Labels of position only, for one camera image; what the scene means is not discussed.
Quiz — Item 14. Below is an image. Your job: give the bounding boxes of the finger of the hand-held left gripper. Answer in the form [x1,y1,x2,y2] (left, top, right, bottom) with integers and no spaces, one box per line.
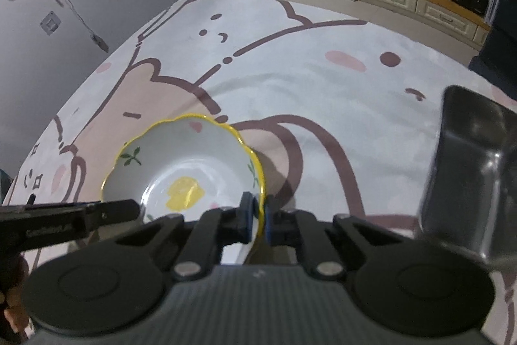
[83,199,140,228]

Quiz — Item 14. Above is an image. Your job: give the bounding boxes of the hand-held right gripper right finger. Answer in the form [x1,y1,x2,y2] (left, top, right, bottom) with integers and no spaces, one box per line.
[264,195,394,281]

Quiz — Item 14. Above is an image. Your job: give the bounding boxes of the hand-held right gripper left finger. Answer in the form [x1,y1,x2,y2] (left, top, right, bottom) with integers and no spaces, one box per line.
[115,191,256,281]

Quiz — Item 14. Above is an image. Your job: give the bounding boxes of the floral bowl with yellow rim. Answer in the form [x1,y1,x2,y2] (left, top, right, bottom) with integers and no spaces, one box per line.
[101,114,266,244]

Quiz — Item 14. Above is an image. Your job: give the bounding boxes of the rectangular steel container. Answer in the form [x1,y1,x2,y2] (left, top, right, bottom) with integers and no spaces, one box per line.
[418,85,517,271]

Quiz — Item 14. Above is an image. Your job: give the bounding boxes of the person's left hand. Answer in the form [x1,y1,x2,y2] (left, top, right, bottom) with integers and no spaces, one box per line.
[0,253,31,341]

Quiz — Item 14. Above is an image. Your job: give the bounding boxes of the cartoon bear tablecloth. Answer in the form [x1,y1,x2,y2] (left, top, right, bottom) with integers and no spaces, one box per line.
[0,0,517,345]

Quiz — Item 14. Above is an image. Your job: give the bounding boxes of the navy blue chair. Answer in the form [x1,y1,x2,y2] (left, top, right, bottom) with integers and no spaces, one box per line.
[469,0,517,103]

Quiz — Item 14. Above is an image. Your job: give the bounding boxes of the wall socket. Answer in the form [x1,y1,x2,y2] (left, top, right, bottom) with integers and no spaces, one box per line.
[39,11,62,35]

